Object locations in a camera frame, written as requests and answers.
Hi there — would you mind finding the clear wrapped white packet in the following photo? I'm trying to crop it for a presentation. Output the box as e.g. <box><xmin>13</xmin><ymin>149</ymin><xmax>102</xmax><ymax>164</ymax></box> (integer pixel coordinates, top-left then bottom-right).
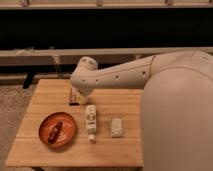
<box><xmin>110</xmin><ymin>118</ymin><xmax>123</xmax><ymax>138</ymax></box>

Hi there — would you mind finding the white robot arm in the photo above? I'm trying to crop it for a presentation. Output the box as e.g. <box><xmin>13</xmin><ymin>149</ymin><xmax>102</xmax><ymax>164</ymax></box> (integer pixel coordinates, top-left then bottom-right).
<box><xmin>71</xmin><ymin>51</ymin><xmax>213</xmax><ymax>171</ymax></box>

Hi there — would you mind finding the white plastic bottle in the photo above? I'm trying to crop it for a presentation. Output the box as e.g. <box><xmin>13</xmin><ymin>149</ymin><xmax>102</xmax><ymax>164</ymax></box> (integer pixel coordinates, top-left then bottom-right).
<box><xmin>86</xmin><ymin>105</ymin><xmax>97</xmax><ymax>143</ymax></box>

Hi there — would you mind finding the dark snack bar in bowl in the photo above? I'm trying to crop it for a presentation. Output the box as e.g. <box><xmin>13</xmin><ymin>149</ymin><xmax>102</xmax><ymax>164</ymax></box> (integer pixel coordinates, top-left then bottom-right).
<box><xmin>48</xmin><ymin>122</ymin><xmax>63</xmax><ymax>144</ymax></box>

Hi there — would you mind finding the grey horizontal wall rail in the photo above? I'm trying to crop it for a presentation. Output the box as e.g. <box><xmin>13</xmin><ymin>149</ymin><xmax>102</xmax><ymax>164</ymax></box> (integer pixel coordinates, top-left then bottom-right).
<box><xmin>0</xmin><ymin>46</ymin><xmax>213</xmax><ymax>66</ymax></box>

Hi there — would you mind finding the red brown snack box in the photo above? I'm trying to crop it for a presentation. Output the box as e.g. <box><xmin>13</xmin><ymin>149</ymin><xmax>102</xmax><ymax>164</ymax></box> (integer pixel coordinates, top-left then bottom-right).
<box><xmin>69</xmin><ymin>88</ymin><xmax>78</xmax><ymax>106</ymax></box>

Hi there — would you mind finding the wooden table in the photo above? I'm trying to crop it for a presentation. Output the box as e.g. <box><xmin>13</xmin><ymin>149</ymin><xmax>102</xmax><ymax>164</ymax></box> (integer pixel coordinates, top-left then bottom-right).
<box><xmin>6</xmin><ymin>79</ymin><xmax>143</xmax><ymax>167</ymax></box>

